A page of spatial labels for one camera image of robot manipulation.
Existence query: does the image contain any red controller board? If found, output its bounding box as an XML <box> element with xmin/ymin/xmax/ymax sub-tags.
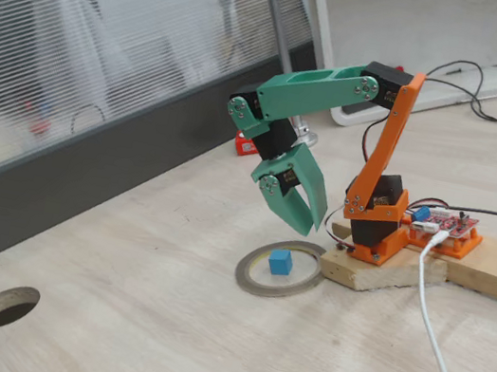
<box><xmin>406</xmin><ymin>202</ymin><xmax>483</xmax><ymax>247</ymax></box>

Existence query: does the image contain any wooden base block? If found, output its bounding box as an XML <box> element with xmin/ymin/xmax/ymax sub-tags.
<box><xmin>316</xmin><ymin>218</ymin><xmax>454</xmax><ymax>307</ymax></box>

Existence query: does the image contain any white plastic crate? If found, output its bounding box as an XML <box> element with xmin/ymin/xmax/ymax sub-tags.
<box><xmin>282</xmin><ymin>0</ymin><xmax>497</xmax><ymax>154</ymax></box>

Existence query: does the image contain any small red box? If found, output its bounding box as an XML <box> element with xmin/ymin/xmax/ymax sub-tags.
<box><xmin>233</xmin><ymin>129</ymin><xmax>262</xmax><ymax>159</ymax></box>

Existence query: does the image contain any grey frosted desk partition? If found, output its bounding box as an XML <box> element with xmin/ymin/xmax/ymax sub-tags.
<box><xmin>0</xmin><ymin>0</ymin><xmax>333</xmax><ymax>353</ymax></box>

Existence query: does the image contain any metal partition foot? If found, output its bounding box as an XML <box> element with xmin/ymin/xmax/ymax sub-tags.
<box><xmin>289</xmin><ymin>116</ymin><xmax>322</xmax><ymax>149</ymax></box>

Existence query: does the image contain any long black cable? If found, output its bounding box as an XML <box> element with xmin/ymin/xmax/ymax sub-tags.
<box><xmin>415</xmin><ymin>52</ymin><xmax>497</xmax><ymax>123</ymax></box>

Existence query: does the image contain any long wooden base plank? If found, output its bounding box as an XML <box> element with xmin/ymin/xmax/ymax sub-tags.
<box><xmin>440</xmin><ymin>231</ymin><xmax>497</xmax><ymax>306</ymax></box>

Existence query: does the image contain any white usb cable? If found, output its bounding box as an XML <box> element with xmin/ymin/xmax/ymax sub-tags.
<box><xmin>397</xmin><ymin>226</ymin><xmax>497</xmax><ymax>372</ymax></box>

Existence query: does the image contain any grey ring of tape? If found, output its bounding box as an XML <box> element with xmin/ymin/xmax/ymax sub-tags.
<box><xmin>231</xmin><ymin>230</ymin><xmax>331</xmax><ymax>308</ymax></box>

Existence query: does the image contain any blue cube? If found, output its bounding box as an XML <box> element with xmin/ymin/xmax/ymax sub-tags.
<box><xmin>265</xmin><ymin>247</ymin><xmax>296</xmax><ymax>280</ymax></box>

